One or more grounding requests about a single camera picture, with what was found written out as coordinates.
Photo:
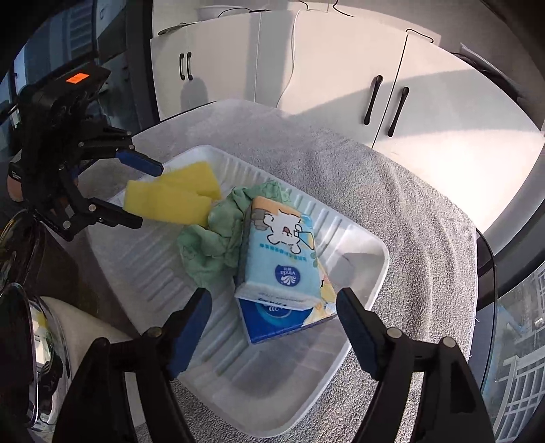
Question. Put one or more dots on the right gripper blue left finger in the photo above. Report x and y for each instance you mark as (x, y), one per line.
(184, 329)

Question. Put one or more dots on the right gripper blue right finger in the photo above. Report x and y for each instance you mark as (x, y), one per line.
(364, 330)

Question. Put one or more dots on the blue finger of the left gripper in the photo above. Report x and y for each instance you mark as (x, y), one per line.
(112, 215)
(139, 162)

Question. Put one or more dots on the large yellow sponge block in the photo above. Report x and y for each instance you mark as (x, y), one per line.
(166, 203)

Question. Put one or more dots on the small yellow sponge block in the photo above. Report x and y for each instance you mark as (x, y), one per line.
(196, 177)

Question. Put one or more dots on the dark blue tissue pack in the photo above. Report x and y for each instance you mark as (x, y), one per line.
(266, 322)

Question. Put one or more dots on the green cloth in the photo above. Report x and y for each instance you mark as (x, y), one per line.
(207, 252)

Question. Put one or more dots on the light blue tissue pack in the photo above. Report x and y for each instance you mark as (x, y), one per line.
(278, 263)

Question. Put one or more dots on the person's left hand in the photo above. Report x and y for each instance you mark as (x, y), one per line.
(13, 184)

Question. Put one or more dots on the grey towel mat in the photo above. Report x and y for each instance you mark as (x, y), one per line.
(407, 252)

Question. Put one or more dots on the dark glass cup with straw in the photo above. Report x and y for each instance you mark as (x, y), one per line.
(23, 244)

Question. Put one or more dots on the white plastic tray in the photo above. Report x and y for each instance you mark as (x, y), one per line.
(272, 341)

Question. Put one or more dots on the white mug with chrome lid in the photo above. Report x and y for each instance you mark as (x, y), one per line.
(42, 345)

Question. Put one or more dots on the white lower cabinet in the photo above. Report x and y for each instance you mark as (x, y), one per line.
(389, 89)

